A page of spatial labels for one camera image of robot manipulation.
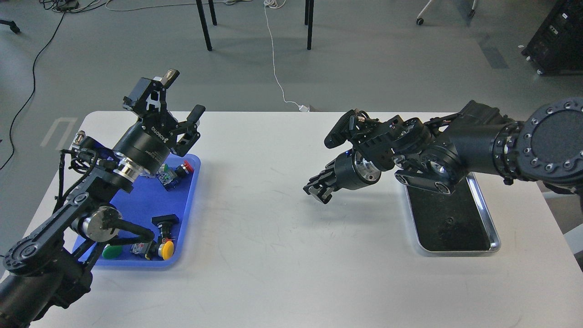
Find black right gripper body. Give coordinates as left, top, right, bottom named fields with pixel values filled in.
left=334, top=152, right=382, bottom=190

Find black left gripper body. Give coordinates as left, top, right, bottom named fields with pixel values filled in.
left=113, top=121, right=176, bottom=174

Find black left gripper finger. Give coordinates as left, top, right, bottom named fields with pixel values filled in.
left=123, top=69, right=180, bottom=128
left=171, top=104, right=206, bottom=157

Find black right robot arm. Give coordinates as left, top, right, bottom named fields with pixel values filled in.
left=303, top=97, right=583, bottom=204

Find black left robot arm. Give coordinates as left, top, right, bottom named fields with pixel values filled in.
left=0, top=69, right=205, bottom=328

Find red push button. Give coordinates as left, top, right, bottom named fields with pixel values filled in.
left=155, top=160, right=194, bottom=191

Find blue plastic tray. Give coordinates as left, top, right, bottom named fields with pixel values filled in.
left=96, top=154, right=201, bottom=268

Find black push button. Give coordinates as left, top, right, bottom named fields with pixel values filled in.
left=151, top=214, right=179, bottom=240

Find yellow push button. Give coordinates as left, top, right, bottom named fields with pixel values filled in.
left=144, top=240, right=175, bottom=260

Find green push button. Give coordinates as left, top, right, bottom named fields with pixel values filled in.
left=101, top=245, right=123, bottom=260

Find silver metal tray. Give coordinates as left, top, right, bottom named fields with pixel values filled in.
left=406, top=174, right=501, bottom=256

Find black table legs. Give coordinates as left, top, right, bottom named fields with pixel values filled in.
left=195, top=0, right=315, bottom=52

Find white chair base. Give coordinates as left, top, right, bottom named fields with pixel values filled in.
left=415, top=0, right=481, bottom=26

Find black equipment case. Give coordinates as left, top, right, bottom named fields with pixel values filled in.
left=522, top=0, right=583, bottom=75

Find black cable on floor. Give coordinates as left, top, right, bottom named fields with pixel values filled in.
left=0, top=0, right=110, bottom=173

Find white cable on floor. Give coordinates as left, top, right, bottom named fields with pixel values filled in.
left=263, top=0, right=310, bottom=112

